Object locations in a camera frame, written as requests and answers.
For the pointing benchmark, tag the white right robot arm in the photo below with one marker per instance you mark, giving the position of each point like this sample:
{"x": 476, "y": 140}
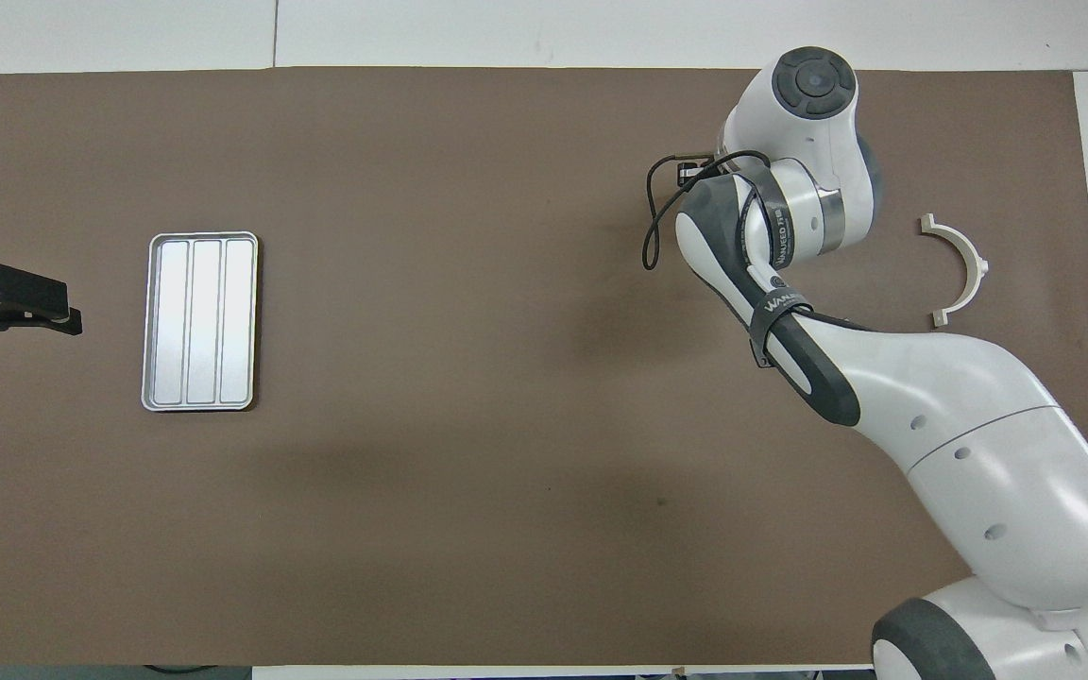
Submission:
{"x": 978, "y": 416}

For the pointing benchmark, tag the silver ribbed metal tray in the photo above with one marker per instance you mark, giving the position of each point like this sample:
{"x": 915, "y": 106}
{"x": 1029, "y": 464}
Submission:
{"x": 199, "y": 321}

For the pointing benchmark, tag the brown paper table mat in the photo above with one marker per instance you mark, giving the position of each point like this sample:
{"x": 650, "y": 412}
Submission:
{"x": 412, "y": 283}

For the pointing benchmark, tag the white semicircular plastic bracket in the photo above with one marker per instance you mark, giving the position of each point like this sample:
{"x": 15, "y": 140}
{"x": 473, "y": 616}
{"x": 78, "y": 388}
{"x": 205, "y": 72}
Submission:
{"x": 965, "y": 249}

